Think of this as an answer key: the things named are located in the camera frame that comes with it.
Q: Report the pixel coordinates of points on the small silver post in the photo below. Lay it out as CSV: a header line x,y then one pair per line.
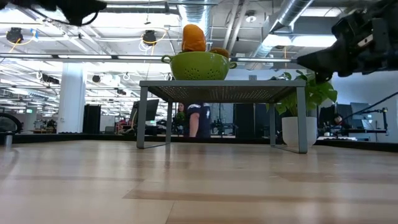
x,y
8,140

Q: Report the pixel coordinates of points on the green plant in white pot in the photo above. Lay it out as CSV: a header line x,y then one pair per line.
x,y
317,91

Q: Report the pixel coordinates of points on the black partition panel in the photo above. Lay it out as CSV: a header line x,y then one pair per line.
x,y
245,119

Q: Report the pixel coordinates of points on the small green desk plant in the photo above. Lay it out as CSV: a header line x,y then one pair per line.
x,y
180,118

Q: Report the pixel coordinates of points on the person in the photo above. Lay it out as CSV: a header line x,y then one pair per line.
x,y
200,119
337,122
181,109

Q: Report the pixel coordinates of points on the green plastic colander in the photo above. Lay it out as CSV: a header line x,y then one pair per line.
x,y
199,65

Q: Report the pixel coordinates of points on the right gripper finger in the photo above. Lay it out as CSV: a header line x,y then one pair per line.
x,y
323,62

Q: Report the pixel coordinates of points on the silver ventilation duct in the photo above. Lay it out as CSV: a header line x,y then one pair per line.
x,y
196,12
292,12

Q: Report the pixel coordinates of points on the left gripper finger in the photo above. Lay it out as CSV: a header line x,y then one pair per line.
x,y
81,9

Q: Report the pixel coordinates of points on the background computer monitor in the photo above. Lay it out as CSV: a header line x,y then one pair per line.
x,y
360,109
150,110

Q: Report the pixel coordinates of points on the black tall cabinet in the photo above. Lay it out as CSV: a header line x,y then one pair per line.
x,y
91,118

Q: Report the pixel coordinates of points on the white round pillar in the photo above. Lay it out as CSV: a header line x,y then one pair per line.
x,y
71,99

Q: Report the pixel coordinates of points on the background black robot arm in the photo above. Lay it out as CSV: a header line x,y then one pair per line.
x,y
220,126

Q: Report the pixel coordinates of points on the grey perforated metal shelf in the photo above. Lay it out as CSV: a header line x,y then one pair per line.
x,y
217,83

